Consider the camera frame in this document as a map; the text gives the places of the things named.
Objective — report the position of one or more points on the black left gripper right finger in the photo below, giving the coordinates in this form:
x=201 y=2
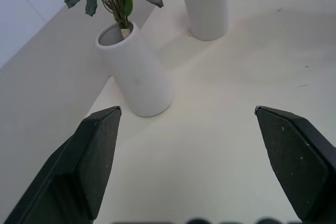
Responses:
x=294 y=161

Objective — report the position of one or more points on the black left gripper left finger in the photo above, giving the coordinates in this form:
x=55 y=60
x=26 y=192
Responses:
x=86 y=161

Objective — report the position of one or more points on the white cylindrical vase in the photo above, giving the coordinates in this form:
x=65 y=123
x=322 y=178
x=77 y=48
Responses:
x=139 y=77

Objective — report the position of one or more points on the white bottle-shaped vase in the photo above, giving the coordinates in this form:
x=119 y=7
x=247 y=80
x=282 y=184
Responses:
x=206 y=6

